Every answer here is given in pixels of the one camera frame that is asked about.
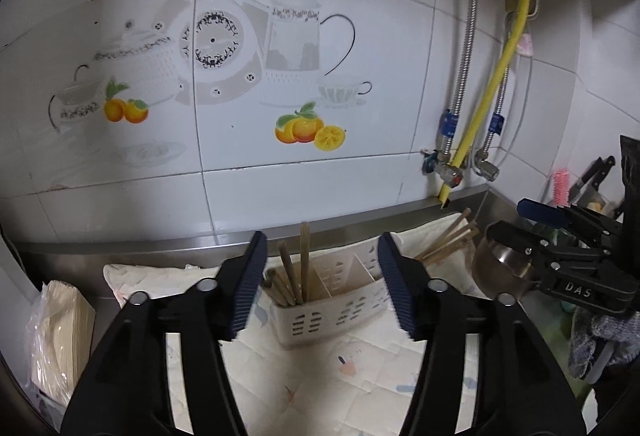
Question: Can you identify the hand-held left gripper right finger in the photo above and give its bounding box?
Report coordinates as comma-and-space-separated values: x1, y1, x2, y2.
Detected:
377, 231, 586, 436

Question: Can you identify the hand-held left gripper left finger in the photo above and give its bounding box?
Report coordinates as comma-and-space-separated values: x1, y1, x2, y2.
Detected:
60, 230, 269, 436

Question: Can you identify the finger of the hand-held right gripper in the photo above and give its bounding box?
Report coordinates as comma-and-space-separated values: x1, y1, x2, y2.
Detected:
516, 198, 623, 239
486, 221, 608, 269

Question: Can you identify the beige plastic utensil holder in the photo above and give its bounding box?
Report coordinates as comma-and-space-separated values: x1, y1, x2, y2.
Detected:
264, 236, 401, 349

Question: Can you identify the bundle of wooden chopsticks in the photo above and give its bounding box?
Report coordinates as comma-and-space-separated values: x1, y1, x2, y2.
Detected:
414, 208, 481, 267

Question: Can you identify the person's right hand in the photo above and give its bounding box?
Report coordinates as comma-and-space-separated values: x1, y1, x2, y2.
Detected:
569, 306, 640, 384

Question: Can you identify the pink bottle brush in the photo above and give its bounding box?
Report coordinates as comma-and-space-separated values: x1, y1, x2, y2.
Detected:
550, 168, 571, 207

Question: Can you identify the metal water valve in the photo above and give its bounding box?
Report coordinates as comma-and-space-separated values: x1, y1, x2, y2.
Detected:
420, 147, 463, 189
472, 148, 501, 182

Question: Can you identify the quilted printed cream mat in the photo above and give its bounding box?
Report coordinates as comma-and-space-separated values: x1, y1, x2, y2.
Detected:
102, 211, 501, 436

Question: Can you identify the stack of beige paper sheets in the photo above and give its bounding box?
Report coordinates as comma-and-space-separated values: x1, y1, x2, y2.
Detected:
27, 280, 97, 409

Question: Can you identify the black handled knife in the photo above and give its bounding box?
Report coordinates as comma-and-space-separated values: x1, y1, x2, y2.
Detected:
567, 156, 617, 204

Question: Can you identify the braided metal hose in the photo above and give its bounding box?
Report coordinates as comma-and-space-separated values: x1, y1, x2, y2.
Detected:
442, 0, 478, 157
480, 16, 521, 162

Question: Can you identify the yellow gas hose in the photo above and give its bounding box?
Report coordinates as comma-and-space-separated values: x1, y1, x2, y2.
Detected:
437, 0, 533, 212

